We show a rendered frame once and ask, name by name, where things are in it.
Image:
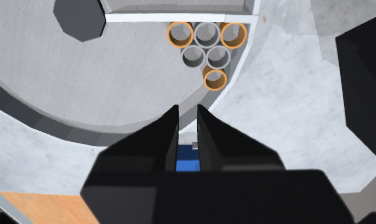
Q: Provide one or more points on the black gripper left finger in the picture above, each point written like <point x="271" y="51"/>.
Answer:
<point x="147" y="147"/>

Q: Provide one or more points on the blue open crate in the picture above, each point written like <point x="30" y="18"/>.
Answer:
<point x="189" y="156"/>

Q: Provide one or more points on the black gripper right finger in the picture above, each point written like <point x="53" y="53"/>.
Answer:
<point x="231" y="149"/>

